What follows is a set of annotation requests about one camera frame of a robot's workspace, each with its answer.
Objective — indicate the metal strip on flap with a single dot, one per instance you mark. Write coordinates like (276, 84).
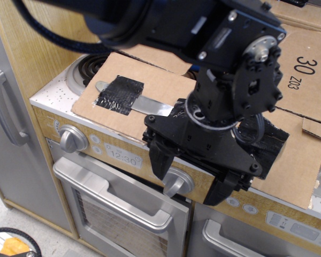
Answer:
(149, 106)

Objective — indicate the orange object bottom left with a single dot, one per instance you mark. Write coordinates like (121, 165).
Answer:
(13, 246)

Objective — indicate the toy kitchen stove unit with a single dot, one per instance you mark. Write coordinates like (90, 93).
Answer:
(116, 139)

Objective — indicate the stove burner coil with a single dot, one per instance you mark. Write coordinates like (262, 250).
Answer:
(81, 72)

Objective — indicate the grey toy fridge door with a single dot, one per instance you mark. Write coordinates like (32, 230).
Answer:
(26, 182)

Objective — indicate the silver oven door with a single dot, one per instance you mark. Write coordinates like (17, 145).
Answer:
(118, 215)
(254, 227)

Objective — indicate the black tape patch left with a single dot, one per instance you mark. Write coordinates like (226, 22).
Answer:
(119, 95)

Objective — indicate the left silver stove knob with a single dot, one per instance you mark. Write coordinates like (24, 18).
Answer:
(72, 139)

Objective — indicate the right silver stove knob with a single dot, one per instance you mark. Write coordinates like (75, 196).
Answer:
(176, 181)

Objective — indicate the large cardboard box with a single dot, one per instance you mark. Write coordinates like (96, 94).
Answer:
(256, 93)

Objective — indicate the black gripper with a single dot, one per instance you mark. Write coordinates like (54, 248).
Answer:
(186, 133)

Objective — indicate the silver stove knob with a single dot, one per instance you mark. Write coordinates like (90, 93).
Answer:
(72, 139)
(176, 181)

